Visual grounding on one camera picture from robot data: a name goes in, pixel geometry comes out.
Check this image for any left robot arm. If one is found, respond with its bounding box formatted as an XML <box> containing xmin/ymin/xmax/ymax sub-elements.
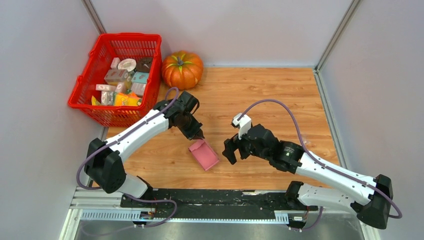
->
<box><xmin>78</xmin><ymin>91</ymin><xmax>204</xmax><ymax>208</ymax></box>

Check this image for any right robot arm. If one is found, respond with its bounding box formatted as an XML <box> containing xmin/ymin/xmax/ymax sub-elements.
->
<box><xmin>222</xmin><ymin>124</ymin><xmax>393</xmax><ymax>230</ymax></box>

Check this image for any pale pink box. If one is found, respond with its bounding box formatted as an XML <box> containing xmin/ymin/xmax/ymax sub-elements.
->
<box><xmin>130</xmin><ymin>82</ymin><xmax>146</xmax><ymax>97</ymax></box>

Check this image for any teal small box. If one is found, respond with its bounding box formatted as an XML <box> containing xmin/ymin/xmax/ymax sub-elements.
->
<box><xmin>131</xmin><ymin>71</ymin><xmax>150</xmax><ymax>84</ymax></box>

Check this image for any grey pink carton box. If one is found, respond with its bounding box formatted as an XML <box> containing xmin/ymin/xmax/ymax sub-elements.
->
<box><xmin>103</xmin><ymin>69</ymin><xmax>129</xmax><ymax>86</ymax></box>

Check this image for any pink white small box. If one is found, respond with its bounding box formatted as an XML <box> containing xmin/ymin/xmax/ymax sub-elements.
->
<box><xmin>95</xmin><ymin>84</ymin><xmax>116</xmax><ymax>92</ymax></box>

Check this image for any orange pumpkin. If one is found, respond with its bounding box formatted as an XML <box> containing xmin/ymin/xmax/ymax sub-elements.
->
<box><xmin>161</xmin><ymin>50</ymin><xmax>204</xmax><ymax>90</ymax></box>

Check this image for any yellow orange snack pack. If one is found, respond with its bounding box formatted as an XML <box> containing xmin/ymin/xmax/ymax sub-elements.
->
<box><xmin>113</xmin><ymin>92</ymin><xmax>142</xmax><ymax>107</ymax></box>

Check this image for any brown round item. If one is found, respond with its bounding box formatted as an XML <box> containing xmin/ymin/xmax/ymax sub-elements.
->
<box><xmin>135</xmin><ymin>57</ymin><xmax>153</xmax><ymax>73</ymax></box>

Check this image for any red plastic shopping basket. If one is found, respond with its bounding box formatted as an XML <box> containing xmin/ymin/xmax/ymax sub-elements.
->
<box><xmin>68</xmin><ymin>32</ymin><xmax>162</xmax><ymax>128</ymax></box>

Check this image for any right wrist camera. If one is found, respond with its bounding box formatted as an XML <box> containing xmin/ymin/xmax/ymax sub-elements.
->
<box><xmin>231</xmin><ymin>113</ymin><xmax>252</xmax><ymax>140</ymax></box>

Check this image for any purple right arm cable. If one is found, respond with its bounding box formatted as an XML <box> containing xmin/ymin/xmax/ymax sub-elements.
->
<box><xmin>236</xmin><ymin>98</ymin><xmax>403</xmax><ymax>232</ymax></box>

